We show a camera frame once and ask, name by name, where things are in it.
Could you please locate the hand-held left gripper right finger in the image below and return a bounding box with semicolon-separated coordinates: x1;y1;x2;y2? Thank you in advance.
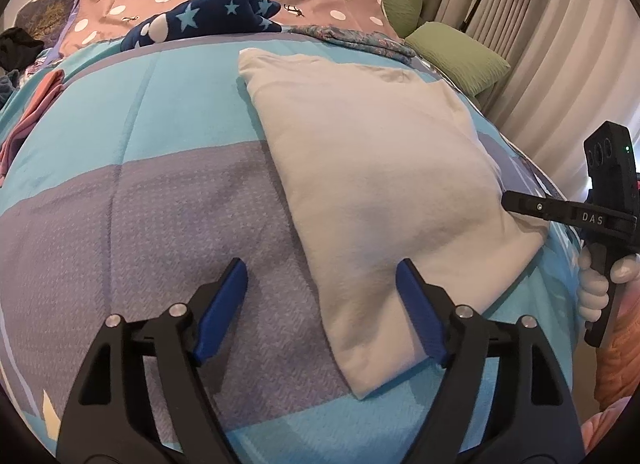
395;258;586;464

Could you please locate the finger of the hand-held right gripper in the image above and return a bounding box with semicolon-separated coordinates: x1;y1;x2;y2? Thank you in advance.
501;190;583;227

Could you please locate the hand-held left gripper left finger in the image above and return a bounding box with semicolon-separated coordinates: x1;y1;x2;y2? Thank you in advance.
56;258;249;464

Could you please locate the white t-shirt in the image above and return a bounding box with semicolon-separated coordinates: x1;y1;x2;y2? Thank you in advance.
237;47;551;401

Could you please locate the person's right hand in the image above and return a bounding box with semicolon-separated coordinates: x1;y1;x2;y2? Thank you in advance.
576;248;640;323

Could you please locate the cream curtain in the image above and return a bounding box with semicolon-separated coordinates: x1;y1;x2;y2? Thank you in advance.
417;0;640;200

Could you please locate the blue and lilac quilt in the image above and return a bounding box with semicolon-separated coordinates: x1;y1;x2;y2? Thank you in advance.
0;34;596;460

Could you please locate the green pillow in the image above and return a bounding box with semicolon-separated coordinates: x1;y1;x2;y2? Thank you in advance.
377;0;425;40
405;21;512;97

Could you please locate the person's pink fluffy clothing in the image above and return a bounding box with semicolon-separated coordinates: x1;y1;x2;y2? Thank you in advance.
595;294;640;412

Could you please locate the floral patterned cloth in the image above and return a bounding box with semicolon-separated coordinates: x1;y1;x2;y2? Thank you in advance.
290;24;418;62

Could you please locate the pink cloth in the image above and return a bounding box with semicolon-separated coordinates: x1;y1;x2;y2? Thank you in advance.
0;69;66;185

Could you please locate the navy star print blanket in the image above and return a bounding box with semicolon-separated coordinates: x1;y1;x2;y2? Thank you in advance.
120;0;283;51

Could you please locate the blue-grey cloth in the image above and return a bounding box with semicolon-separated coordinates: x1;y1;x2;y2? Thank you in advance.
0;71;21;105

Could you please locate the black cloth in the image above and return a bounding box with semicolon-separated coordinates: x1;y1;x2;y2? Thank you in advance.
0;28;46;72

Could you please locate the purple floral pillow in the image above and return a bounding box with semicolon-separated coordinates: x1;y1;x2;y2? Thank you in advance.
15;0;86;50

